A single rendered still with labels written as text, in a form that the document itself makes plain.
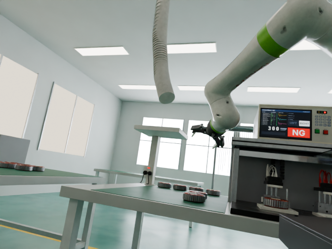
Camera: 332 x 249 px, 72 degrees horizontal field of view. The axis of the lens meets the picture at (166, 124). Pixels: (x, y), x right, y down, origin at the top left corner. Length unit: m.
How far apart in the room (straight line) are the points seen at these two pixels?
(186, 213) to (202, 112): 7.10
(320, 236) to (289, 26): 0.56
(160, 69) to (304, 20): 1.77
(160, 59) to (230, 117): 1.62
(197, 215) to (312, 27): 0.74
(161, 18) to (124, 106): 6.45
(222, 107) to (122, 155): 7.69
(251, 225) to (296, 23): 0.68
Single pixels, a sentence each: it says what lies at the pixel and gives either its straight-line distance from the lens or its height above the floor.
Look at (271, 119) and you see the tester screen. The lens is 1.40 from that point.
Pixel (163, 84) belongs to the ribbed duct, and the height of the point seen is 1.69.
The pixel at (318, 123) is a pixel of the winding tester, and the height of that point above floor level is 1.23.
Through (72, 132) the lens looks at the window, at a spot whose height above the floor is 1.59.
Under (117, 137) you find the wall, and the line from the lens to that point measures 8.76.
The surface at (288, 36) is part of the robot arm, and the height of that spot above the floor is 1.31.
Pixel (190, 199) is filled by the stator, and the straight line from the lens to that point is 1.16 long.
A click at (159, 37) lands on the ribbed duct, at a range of 2.64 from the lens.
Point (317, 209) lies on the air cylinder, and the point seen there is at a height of 0.79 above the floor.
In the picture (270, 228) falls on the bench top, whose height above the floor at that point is 0.73.
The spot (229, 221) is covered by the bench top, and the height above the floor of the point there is 0.73.
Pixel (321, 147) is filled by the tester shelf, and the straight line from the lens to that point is 1.39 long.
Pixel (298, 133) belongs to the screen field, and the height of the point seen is 1.16.
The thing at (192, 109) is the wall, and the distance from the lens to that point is 8.07.
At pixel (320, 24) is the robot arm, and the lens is 0.82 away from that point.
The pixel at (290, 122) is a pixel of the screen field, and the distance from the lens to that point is 1.41.
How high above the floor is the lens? 0.88
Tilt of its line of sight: 11 degrees up
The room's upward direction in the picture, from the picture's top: 8 degrees clockwise
